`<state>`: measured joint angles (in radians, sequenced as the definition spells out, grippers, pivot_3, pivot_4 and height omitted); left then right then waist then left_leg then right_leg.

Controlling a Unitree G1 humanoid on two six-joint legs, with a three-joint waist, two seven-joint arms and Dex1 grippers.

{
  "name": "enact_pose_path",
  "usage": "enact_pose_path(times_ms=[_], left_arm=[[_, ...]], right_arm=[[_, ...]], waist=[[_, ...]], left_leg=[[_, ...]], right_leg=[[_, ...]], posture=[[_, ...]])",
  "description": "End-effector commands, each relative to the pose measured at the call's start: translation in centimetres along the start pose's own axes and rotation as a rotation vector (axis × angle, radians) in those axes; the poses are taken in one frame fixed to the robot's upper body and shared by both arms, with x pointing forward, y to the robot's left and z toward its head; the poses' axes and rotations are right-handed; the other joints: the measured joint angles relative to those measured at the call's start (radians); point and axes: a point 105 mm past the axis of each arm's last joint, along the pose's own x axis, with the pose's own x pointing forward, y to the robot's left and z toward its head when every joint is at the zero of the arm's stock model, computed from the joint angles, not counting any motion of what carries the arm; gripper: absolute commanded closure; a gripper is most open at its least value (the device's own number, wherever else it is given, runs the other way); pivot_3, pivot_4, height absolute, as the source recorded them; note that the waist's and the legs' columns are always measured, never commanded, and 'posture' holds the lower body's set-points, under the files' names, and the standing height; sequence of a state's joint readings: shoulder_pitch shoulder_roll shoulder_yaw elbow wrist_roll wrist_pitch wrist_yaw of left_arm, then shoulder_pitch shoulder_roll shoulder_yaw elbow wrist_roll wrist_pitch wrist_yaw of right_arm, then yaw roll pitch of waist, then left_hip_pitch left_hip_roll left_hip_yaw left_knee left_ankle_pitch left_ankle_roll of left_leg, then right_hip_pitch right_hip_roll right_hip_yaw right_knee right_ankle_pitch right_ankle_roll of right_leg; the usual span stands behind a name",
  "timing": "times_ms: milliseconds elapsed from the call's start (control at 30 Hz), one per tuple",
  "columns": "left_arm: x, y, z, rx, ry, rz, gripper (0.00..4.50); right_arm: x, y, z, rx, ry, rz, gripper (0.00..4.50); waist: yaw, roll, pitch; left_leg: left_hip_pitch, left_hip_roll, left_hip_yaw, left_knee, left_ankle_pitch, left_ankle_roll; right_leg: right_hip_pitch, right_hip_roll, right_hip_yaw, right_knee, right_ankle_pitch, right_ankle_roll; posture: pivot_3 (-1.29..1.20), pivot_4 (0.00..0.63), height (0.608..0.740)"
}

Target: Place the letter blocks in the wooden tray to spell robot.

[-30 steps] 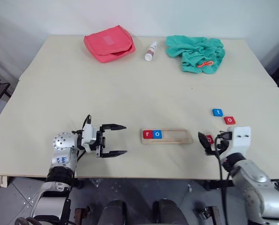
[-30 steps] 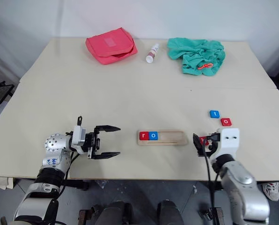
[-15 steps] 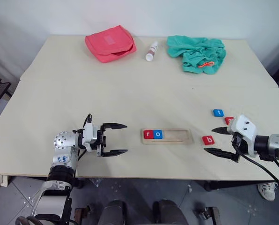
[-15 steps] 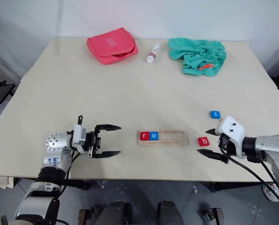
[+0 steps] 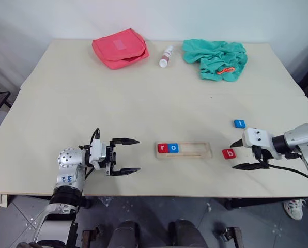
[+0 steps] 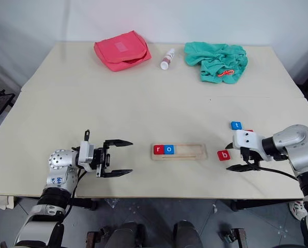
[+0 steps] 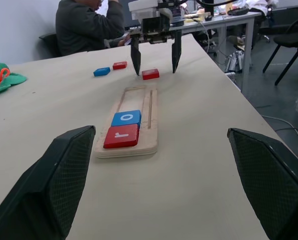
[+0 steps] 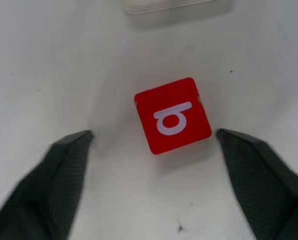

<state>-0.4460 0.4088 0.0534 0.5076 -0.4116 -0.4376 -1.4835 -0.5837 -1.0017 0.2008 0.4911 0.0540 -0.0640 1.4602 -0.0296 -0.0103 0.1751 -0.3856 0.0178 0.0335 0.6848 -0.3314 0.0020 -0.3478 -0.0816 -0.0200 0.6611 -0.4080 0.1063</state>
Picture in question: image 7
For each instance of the grey office desk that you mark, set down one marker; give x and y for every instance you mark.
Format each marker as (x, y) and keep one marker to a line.
(246, 50)

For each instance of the blue block letter o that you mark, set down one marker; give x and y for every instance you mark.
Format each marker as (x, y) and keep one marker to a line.
(125, 117)

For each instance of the black keyboard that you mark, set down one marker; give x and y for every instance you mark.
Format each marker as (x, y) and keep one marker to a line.
(237, 11)

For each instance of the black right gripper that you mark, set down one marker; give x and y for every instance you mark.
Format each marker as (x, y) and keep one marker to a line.
(155, 28)

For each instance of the plain blue letter block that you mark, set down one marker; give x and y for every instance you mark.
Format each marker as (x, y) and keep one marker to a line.
(101, 71)

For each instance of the large red letter block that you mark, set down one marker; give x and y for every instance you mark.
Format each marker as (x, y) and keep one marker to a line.
(150, 74)

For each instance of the person in dark sweater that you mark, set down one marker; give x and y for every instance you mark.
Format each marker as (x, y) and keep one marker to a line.
(81, 30)

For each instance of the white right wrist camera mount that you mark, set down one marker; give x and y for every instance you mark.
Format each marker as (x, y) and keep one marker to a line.
(142, 8)

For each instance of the small red letter block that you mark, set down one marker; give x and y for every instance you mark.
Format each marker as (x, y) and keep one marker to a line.
(119, 65)

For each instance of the long wooden letter tray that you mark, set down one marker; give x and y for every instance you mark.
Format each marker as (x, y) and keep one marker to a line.
(151, 140)

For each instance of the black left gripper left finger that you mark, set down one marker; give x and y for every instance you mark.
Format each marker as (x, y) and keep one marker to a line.
(39, 190)

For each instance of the red block letter r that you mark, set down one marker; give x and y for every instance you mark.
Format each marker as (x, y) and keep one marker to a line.
(121, 140)

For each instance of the black office chair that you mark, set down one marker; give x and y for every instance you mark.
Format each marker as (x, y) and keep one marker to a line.
(50, 43)

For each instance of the black metal-legged chair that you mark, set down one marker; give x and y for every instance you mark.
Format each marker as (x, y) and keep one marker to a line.
(291, 37)

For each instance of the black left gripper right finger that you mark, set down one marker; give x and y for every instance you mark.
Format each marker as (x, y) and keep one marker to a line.
(271, 185)

